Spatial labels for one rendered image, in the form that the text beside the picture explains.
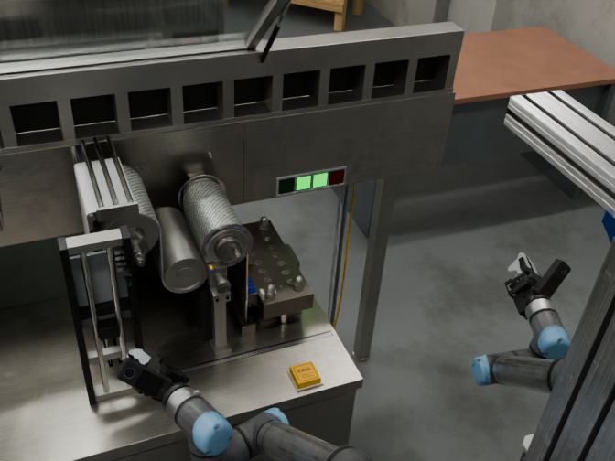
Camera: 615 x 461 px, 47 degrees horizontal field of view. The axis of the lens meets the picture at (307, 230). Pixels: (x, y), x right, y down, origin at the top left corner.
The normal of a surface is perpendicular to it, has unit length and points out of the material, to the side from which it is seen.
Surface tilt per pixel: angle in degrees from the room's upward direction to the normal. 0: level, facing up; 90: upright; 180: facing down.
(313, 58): 90
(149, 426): 0
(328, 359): 0
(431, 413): 0
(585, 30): 90
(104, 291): 90
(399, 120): 90
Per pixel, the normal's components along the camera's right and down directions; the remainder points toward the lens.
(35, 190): 0.37, 0.58
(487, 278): 0.06, -0.80
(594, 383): -0.93, 0.17
